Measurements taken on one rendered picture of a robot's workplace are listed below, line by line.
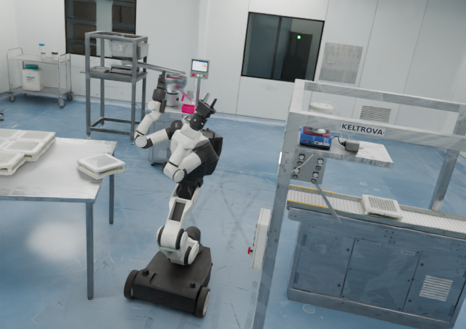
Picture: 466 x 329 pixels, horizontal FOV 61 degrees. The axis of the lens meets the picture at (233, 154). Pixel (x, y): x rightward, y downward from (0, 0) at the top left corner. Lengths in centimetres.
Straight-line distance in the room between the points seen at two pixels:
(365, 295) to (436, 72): 579
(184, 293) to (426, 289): 170
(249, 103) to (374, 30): 259
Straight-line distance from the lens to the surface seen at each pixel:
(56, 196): 272
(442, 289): 326
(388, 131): 189
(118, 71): 597
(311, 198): 294
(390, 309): 330
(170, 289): 289
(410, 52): 808
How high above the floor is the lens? 204
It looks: 20 degrees down
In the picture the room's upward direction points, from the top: 7 degrees clockwise
